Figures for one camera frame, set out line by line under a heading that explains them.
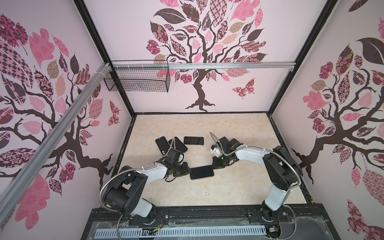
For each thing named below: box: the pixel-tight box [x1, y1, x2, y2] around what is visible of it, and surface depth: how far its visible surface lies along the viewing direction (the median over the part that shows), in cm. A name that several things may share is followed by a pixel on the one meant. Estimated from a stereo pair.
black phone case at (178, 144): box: [168, 137, 188, 153], surface depth 102 cm
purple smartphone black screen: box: [190, 165, 214, 180], surface depth 89 cm
